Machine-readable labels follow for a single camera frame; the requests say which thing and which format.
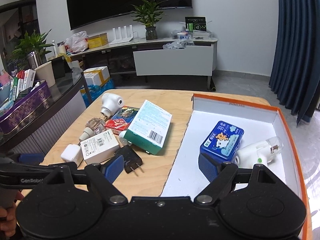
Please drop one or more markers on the purple patterned storage box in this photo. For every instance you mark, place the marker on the purple patterned storage box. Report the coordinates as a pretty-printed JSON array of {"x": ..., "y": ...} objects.
[{"x": 26, "y": 109}]

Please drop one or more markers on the white charger product box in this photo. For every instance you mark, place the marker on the white charger product box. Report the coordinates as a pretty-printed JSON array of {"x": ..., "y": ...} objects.
[{"x": 100, "y": 147}]

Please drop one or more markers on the potted green plant on console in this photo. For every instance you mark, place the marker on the potted green plant on console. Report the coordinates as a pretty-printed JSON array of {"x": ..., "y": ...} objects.
[{"x": 148, "y": 13}]

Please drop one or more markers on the blue dental floss box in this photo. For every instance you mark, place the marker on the blue dental floss box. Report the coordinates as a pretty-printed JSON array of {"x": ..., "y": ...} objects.
[{"x": 223, "y": 141}]

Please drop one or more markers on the dark blue curtain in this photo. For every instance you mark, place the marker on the dark blue curtain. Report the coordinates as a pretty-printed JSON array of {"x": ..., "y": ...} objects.
[{"x": 295, "y": 73}]

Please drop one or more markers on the red playing card pack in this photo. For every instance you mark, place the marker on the red playing card pack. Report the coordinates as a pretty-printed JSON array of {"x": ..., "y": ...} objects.
[{"x": 121, "y": 120}]

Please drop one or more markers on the white plastic bag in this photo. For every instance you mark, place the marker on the white plastic bag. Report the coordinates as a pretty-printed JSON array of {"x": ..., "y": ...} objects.
[{"x": 77, "y": 42}]

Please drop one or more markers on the leafy plant on side table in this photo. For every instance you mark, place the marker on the leafy plant on side table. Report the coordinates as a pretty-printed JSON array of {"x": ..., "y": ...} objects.
[{"x": 28, "y": 43}]

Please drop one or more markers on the black power adapter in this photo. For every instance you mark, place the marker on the black power adapter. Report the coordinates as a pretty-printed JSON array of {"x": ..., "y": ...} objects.
[{"x": 132, "y": 160}]

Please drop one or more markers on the small white cube charger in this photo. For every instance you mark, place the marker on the small white cube charger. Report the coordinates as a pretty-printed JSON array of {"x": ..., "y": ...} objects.
[{"x": 72, "y": 153}]

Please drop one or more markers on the white paper cup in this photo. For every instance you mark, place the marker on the white paper cup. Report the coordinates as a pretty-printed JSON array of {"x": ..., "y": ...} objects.
[{"x": 45, "y": 72}]

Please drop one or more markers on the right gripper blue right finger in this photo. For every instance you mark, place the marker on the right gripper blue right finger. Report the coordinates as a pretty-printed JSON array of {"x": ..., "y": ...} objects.
[{"x": 209, "y": 166}]

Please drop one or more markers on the yellow box on console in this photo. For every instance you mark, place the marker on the yellow box on console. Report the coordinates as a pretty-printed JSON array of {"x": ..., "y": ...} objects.
[{"x": 97, "y": 40}]

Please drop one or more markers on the orange white cardboard box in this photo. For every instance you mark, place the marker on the orange white cardboard box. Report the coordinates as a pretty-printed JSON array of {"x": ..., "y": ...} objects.
[{"x": 237, "y": 175}]

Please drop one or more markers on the large white plug-in diffuser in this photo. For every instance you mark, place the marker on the large white plug-in diffuser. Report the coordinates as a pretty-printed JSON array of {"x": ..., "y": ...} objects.
[{"x": 262, "y": 152}]

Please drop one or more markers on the left human hand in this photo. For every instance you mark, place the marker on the left human hand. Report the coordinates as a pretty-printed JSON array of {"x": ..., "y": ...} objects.
[{"x": 8, "y": 215}]

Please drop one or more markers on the white TV console cabinet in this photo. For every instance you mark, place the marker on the white TV console cabinet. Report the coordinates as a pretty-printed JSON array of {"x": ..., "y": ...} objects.
[{"x": 148, "y": 58}]

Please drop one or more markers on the teal white carton box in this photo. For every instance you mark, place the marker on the teal white carton box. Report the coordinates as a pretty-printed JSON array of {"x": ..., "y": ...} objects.
[{"x": 148, "y": 130}]

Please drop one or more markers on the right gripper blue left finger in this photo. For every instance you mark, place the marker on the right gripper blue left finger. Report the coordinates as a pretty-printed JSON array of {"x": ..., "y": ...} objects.
[{"x": 113, "y": 168}]

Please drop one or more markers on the yellow white carton on floor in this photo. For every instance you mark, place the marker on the yellow white carton on floor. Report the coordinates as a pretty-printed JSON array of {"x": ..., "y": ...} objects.
[{"x": 97, "y": 76}]

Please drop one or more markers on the white plug-in camera device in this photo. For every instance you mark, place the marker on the white plug-in camera device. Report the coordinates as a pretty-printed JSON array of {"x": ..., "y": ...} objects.
[{"x": 111, "y": 103}]

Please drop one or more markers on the black green display box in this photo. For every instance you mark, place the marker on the black green display box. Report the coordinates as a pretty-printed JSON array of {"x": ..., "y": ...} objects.
[{"x": 195, "y": 23}]

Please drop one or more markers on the white wifi router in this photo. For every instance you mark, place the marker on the white wifi router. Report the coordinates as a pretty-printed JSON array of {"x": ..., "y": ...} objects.
[{"x": 122, "y": 34}]

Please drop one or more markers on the blue plastic bag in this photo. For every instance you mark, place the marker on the blue plastic bag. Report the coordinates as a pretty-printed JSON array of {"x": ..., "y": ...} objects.
[{"x": 96, "y": 91}]

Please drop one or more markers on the clear refill bottle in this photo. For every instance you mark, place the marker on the clear refill bottle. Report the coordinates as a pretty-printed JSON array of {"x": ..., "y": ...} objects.
[{"x": 92, "y": 128}]

